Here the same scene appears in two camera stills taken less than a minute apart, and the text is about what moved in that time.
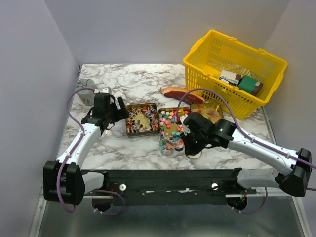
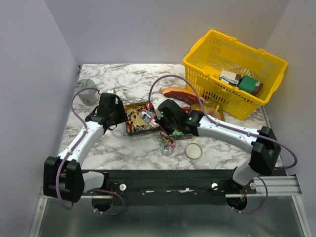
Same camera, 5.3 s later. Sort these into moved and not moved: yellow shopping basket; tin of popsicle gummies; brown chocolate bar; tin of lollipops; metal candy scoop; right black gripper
Moved: metal candy scoop; right black gripper
Not moved: brown chocolate bar; tin of popsicle gummies; tin of lollipops; yellow shopping basket
